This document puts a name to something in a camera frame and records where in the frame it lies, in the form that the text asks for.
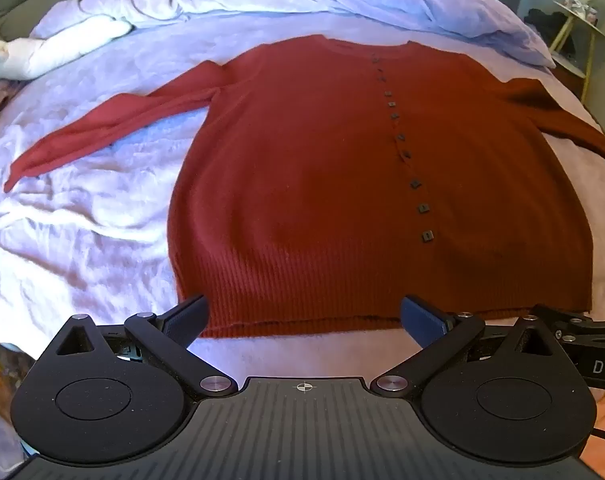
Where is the lilac bed sheet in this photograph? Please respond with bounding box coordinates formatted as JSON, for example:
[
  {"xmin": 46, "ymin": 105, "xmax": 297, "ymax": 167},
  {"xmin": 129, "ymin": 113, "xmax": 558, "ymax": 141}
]
[{"xmin": 0, "ymin": 10, "xmax": 605, "ymax": 392}]

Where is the white plush pillow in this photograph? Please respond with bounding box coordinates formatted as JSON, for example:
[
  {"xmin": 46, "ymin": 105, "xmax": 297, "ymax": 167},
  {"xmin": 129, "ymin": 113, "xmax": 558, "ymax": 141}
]
[{"xmin": 0, "ymin": 15, "xmax": 133, "ymax": 82}]

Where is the dark clothing heap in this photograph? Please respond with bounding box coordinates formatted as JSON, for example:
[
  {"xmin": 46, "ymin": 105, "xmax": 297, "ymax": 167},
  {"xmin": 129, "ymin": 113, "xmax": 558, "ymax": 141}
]
[{"xmin": 525, "ymin": 7, "xmax": 576, "ymax": 57}]

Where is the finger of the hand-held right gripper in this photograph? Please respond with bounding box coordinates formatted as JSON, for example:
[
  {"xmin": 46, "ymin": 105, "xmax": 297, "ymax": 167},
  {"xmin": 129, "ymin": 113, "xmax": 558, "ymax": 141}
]
[{"xmin": 533, "ymin": 304, "xmax": 605, "ymax": 344}]

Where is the red button cardigan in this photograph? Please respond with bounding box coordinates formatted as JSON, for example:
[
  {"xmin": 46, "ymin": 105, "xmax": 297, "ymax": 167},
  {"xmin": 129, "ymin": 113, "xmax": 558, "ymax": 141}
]
[{"xmin": 3, "ymin": 34, "xmax": 605, "ymax": 339}]

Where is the multicoloured cloth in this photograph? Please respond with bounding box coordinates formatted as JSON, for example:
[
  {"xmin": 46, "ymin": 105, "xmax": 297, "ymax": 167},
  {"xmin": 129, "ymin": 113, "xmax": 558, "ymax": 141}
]
[{"xmin": 0, "ymin": 320, "xmax": 43, "ymax": 463}]

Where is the yellow-green side table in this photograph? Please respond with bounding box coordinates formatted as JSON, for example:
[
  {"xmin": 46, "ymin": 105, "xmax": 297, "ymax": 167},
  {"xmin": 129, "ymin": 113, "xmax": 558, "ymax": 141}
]
[{"xmin": 550, "ymin": 0, "xmax": 605, "ymax": 106}]

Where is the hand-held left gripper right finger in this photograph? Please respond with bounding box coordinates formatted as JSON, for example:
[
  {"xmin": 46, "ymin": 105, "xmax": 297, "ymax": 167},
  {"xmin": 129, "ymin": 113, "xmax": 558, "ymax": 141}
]
[{"xmin": 373, "ymin": 295, "xmax": 553, "ymax": 396}]

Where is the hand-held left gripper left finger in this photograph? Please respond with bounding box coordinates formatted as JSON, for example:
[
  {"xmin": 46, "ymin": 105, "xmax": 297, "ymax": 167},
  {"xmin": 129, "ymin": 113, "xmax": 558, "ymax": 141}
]
[{"xmin": 56, "ymin": 294, "xmax": 236, "ymax": 397}]

